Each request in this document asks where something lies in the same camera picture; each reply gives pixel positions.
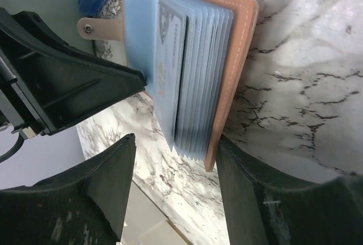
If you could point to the white card with emblem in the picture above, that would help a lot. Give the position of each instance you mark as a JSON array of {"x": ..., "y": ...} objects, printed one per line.
[{"x": 169, "y": 52}]

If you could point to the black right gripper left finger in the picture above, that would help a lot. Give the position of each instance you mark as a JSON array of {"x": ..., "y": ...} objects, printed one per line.
[{"x": 85, "y": 204}]

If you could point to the green translucent storage box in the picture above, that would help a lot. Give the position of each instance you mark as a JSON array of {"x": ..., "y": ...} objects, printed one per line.
[{"x": 42, "y": 1}]

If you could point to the tan leather card holder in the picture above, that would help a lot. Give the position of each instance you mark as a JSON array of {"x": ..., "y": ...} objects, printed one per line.
[{"x": 217, "y": 38}]

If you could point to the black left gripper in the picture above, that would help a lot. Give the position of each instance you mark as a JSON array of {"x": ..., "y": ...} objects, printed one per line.
[{"x": 47, "y": 85}]

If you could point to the white plastic tray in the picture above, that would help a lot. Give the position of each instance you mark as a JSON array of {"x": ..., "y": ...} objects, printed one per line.
[{"x": 145, "y": 224}]

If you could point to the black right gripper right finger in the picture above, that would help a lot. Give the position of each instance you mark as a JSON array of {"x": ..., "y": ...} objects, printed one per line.
[{"x": 266, "y": 206}]

